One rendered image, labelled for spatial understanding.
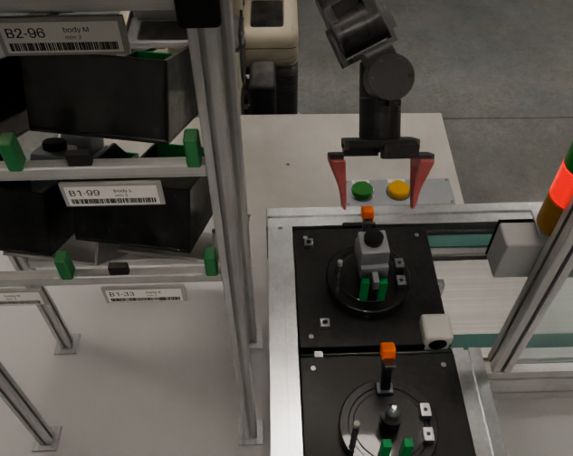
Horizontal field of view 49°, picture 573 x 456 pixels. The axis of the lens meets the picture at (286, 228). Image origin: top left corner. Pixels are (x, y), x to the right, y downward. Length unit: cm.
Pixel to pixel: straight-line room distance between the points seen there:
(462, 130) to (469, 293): 176
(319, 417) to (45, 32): 67
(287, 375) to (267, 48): 114
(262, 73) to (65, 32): 139
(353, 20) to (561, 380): 64
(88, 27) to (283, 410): 67
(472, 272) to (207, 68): 81
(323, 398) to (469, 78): 239
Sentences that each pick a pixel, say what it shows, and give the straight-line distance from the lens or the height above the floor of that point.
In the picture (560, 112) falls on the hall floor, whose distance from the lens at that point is 311.
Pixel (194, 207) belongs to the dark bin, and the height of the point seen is 134.
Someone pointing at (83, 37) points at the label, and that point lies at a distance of 47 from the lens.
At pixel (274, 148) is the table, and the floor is 86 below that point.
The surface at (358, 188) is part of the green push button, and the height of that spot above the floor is 97.
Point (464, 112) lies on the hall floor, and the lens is 297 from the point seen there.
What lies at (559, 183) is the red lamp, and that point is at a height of 134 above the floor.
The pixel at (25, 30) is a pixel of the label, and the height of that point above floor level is 161.
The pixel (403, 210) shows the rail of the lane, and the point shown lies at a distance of 120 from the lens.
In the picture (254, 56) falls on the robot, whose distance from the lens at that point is 192.
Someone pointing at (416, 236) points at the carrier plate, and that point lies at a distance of 115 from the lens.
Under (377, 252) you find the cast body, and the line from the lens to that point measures 97.
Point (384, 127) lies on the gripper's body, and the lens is 87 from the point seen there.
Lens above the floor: 185
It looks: 51 degrees down
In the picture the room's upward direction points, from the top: straight up
